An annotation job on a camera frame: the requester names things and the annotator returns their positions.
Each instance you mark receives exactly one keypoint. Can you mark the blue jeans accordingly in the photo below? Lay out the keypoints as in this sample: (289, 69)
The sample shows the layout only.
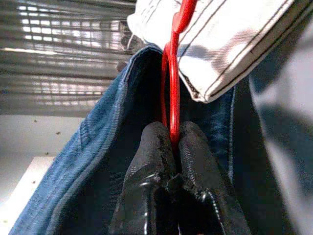
(97, 137)

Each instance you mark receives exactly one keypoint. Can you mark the beige trousers white lining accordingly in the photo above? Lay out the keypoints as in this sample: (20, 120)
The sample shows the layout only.
(220, 49)

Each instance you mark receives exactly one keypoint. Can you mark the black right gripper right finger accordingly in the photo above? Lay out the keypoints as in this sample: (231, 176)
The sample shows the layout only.
(200, 171)

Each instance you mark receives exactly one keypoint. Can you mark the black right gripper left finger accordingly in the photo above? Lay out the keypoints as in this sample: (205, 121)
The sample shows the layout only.
(146, 166)

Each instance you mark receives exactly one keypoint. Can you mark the red hanger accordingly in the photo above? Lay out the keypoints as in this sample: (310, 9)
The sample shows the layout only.
(174, 98)

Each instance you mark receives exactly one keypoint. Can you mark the window blind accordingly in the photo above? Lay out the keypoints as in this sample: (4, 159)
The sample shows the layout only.
(49, 61)

